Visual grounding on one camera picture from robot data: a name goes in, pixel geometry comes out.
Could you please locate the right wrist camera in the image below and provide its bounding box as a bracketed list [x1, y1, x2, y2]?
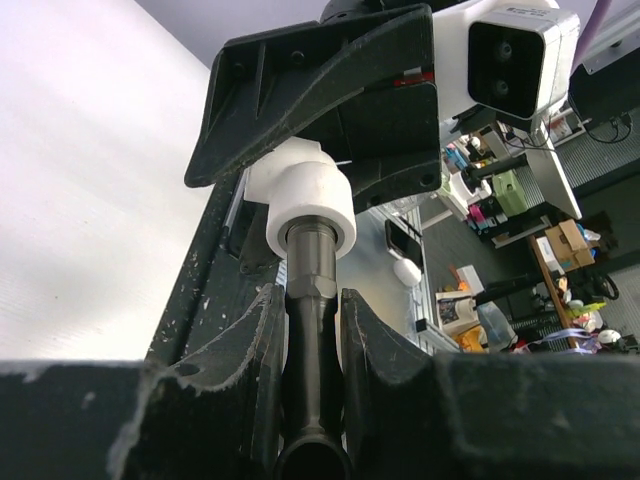
[433, 1, 580, 120]

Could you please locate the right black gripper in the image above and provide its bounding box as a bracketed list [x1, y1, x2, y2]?
[184, 1, 440, 210]

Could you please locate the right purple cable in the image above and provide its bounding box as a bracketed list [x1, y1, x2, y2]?
[574, 0, 614, 56]

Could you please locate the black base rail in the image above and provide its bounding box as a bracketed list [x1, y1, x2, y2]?
[145, 172, 280, 366]

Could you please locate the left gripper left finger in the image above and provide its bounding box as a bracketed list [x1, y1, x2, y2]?
[1, 284, 284, 479]

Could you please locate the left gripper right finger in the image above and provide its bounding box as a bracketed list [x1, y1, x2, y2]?
[341, 289, 639, 479]

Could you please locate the white elbow fitting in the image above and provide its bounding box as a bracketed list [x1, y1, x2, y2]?
[244, 137, 357, 258]

